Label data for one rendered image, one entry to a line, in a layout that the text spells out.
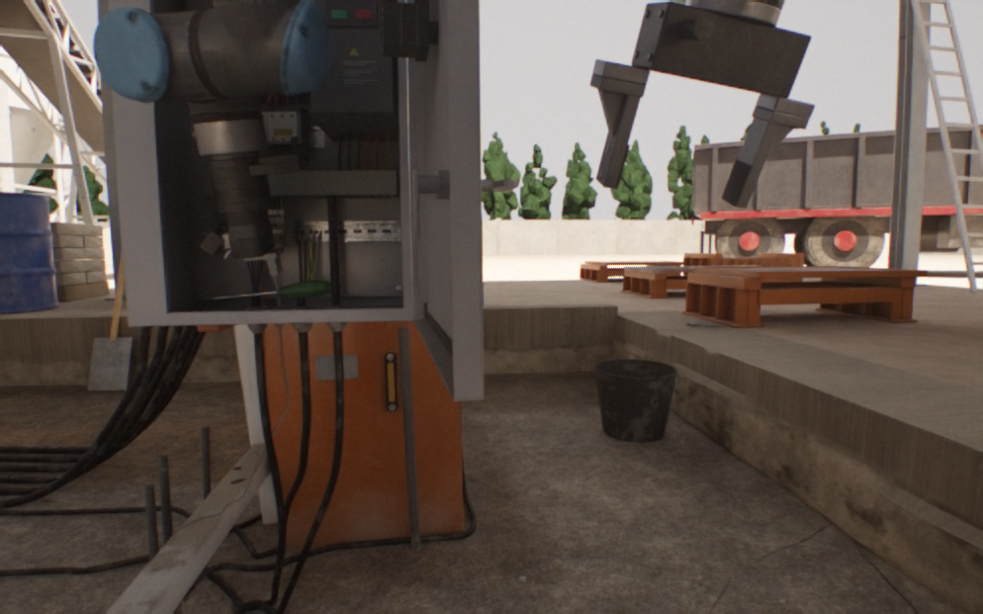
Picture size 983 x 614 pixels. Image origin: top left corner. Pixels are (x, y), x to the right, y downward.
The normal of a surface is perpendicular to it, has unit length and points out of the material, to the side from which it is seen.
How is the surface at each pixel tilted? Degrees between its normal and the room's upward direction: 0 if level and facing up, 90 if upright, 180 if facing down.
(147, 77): 103
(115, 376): 70
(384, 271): 90
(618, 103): 114
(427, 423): 90
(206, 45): 98
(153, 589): 0
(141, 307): 90
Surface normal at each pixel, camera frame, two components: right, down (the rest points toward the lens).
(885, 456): -0.99, 0.02
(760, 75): 0.11, 0.50
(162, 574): -0.01, -0.99
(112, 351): 0.09, -0.24
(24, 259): 0.89, 0.04
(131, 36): -0.15, 0.34
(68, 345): 0.10, 0.11
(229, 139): 0.37, 0.30
